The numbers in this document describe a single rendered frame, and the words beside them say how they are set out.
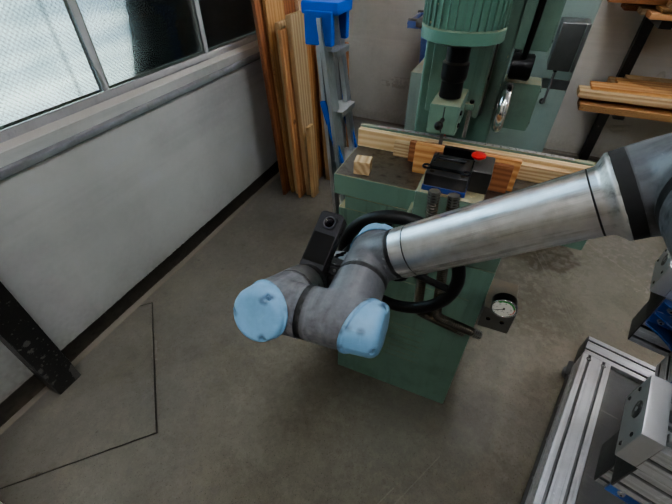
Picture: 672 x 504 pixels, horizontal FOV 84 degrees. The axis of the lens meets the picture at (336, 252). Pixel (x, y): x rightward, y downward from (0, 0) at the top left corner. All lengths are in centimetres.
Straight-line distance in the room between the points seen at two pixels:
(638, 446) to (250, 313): 67
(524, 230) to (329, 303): 24
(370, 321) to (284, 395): 115
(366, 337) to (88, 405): 148
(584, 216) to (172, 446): 145
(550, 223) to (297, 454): 122
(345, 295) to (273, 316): 9
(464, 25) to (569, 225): 53
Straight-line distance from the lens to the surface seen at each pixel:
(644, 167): 45
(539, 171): 105
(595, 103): 298
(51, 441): 180
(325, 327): 47
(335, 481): 145
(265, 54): 227
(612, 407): 158
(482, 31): 89
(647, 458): 87
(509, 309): 103
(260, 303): 47
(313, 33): 173
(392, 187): 94
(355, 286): 49
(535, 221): 46
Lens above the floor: 139
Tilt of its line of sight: 42 degrees down
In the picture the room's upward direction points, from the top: straight up
